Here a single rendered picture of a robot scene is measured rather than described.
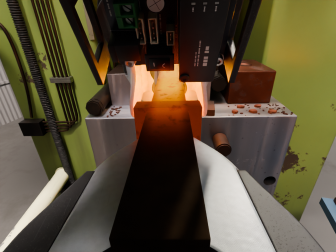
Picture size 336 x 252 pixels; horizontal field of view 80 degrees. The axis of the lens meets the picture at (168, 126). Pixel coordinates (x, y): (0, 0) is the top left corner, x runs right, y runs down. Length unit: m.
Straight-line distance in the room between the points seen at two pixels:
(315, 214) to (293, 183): 0.79
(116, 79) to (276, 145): 0.33
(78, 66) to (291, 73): 0.55
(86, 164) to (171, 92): 0.58
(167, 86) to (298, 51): 0.45
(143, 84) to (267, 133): 0.28
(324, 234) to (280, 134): 1.15
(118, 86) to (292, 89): 0.45
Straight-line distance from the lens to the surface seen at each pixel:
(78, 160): 0.73
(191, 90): 0.20
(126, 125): 0.38
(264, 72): 0.43
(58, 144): 0.70
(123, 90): 0.42
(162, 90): 0.19
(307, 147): 0.75
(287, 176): 0.80
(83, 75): 0.59
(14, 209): 1.74
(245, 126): 0.39
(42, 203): 0.68
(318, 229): 1.53
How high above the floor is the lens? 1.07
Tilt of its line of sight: 28 degrees down
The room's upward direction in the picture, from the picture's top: 2 degrees counter-clockwise
